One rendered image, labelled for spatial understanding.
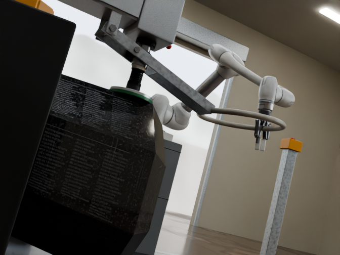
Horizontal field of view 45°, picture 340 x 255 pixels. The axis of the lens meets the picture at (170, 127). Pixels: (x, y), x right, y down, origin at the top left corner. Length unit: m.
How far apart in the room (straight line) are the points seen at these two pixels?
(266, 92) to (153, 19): 0.86
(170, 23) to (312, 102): 7.51
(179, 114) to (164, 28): 1.21
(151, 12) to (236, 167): 6.33
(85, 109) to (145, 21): 0.52
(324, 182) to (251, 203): 1.92
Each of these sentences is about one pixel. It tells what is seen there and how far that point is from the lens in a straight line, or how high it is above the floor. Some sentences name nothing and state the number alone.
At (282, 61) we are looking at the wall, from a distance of 8.93.
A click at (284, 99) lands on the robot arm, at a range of 2.58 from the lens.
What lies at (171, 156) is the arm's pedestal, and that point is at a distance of 2.90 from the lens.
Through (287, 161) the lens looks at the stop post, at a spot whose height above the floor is 0.90.
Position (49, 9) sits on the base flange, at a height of 0.77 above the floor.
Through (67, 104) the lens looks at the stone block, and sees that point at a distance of 1.73.
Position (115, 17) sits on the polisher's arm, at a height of 1.14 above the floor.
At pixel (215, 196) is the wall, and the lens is 7.90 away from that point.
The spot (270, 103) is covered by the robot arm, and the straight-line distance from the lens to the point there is 2.48.
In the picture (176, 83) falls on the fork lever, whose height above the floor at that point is 0.97.
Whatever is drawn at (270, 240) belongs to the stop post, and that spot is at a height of 0.31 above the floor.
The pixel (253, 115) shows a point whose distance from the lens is 2.07.
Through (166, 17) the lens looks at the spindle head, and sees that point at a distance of 2.02.
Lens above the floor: 0.45
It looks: 9 degrees up
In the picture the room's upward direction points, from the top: 15 degrees clockwise
